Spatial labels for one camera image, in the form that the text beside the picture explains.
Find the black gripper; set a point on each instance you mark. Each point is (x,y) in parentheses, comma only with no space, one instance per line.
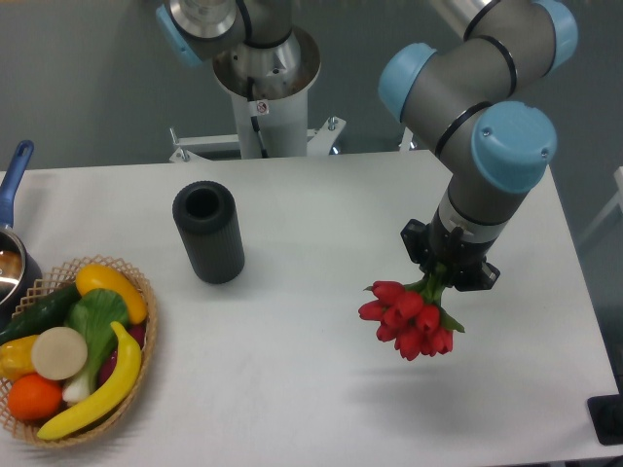
(435,249)

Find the red tulip bouquet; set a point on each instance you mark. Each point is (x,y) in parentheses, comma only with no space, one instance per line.
(411,316)

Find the dark grey ribbed vase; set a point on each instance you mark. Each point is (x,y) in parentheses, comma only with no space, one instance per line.
(206,217)

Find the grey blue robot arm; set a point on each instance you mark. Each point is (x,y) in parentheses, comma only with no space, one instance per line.
(460,105)

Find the black device at edge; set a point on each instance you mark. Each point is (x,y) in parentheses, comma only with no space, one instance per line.
(606,416)

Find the purple eggplant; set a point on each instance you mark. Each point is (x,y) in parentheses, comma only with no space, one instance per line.
(138,332)

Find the yellow banana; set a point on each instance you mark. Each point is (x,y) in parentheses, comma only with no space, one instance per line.
(104,399)

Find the yellow squash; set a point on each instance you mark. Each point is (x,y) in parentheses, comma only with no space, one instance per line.
(97,276)

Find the green bok choy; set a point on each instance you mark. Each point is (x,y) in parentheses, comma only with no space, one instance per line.
(91,317)

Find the woven wicker basket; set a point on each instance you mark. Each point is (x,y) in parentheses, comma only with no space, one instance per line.
(60,277)

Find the beige round disc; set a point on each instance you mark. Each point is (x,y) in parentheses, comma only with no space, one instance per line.
(59,353)

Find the green cucumber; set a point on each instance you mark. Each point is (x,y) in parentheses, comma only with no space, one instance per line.
(49,311)

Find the orange fruit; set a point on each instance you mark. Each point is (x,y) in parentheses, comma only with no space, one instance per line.
(33,397)

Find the yellow bell pepper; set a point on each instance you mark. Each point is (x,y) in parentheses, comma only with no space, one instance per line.
(16,359)

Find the white frame at right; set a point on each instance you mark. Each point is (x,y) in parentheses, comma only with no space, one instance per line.
(605,219)

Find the blue handled saucepan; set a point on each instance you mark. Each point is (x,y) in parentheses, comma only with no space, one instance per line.
(19,270)

